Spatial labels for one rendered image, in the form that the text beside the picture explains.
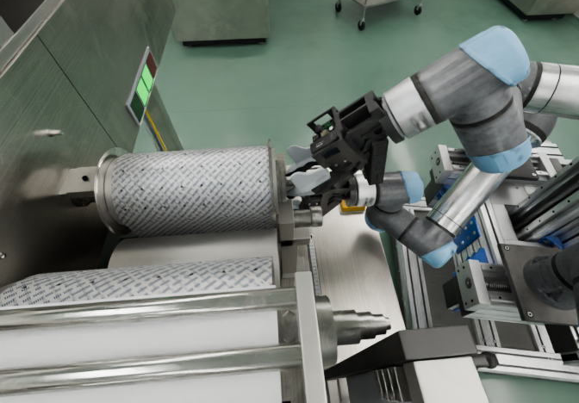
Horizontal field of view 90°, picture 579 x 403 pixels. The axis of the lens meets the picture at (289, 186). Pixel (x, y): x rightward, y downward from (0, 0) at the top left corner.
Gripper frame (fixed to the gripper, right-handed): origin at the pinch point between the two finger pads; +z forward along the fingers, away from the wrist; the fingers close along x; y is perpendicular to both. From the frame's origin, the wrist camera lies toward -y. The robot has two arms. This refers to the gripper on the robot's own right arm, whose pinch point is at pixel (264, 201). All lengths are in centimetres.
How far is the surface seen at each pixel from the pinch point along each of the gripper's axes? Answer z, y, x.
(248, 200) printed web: 1.5, 19.1, 11.6
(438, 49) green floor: -181, -109, -241
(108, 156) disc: 22.9, 22.3, 3.7
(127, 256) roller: 20.3, 14.4, 17.2
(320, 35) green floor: -62, -109, -278
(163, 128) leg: 49, -41, -71
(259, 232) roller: 0.3, 13.3, 14.3
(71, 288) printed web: 15.5, 30.9, 27.1
